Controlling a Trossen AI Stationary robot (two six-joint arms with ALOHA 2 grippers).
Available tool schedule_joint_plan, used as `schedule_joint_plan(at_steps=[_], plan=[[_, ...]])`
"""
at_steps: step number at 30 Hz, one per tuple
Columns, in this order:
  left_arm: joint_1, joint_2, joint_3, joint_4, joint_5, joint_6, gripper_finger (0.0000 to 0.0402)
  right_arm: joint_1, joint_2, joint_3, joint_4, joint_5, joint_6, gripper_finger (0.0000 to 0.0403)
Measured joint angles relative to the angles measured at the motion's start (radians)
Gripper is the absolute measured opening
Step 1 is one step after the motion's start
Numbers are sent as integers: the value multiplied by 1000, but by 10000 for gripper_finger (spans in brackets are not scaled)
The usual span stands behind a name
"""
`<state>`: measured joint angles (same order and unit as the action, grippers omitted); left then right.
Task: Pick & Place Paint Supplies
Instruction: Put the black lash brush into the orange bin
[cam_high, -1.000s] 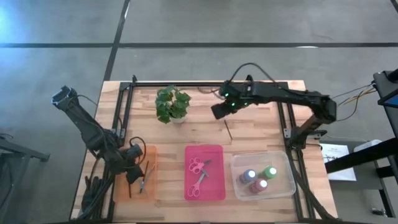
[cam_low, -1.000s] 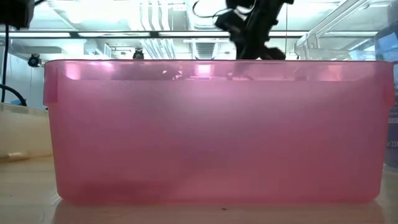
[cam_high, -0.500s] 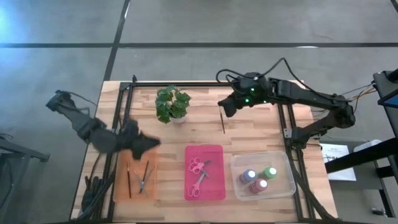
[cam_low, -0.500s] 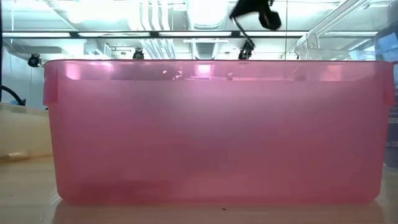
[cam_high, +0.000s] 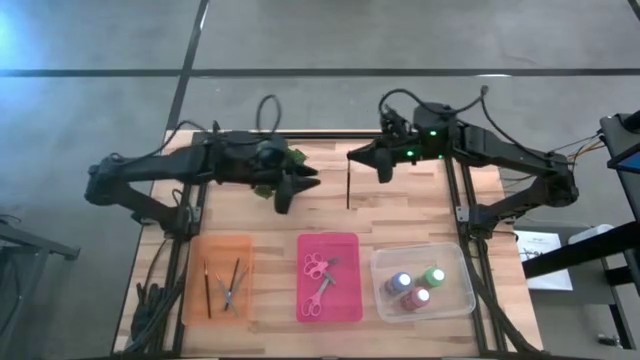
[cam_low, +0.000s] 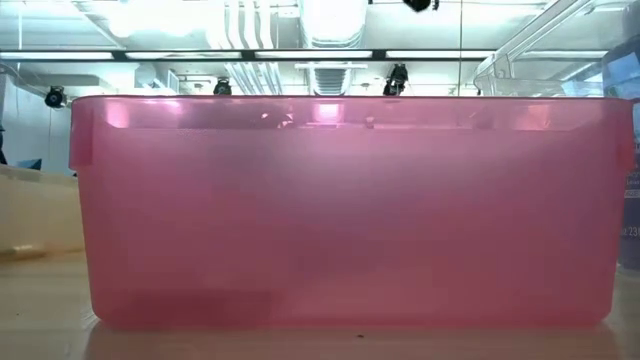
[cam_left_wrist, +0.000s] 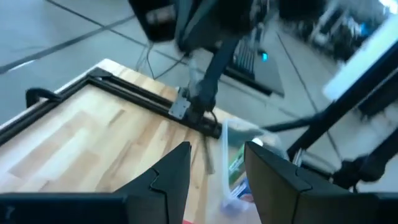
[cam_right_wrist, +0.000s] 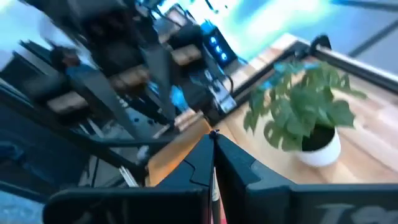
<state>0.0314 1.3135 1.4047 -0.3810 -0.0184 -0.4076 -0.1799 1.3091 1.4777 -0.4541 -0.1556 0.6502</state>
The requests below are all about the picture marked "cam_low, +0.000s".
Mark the white ceiling air duct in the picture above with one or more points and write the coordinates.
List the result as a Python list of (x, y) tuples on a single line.
[(334, 22)]

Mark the black table clamp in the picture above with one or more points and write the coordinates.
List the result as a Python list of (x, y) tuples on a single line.
[(222, 87), (397, 80), (55, 96)]

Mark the thin vertical pole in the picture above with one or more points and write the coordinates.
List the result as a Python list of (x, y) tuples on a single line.
[(460, 30)]

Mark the pink translucent plastic bin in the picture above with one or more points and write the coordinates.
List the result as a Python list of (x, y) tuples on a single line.
[(350, 225)]

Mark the clear plastic bin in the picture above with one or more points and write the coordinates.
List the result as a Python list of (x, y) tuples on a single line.
[(495, 75)]

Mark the black overhead rig crossbar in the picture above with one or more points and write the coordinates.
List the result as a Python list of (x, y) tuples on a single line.
[(320, 55)]

